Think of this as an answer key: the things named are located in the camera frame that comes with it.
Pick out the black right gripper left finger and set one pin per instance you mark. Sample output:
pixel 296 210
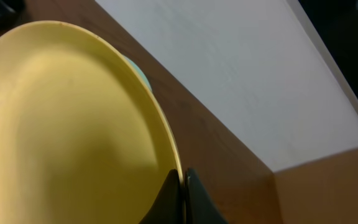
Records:
pixel 168 206

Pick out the mint green plate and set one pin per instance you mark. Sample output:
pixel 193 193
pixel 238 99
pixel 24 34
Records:
pixel 140 72

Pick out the yellow plate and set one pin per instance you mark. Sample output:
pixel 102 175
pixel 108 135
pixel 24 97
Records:
pixel 82 137

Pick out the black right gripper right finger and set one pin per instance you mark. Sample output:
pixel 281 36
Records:
pixel 200 208

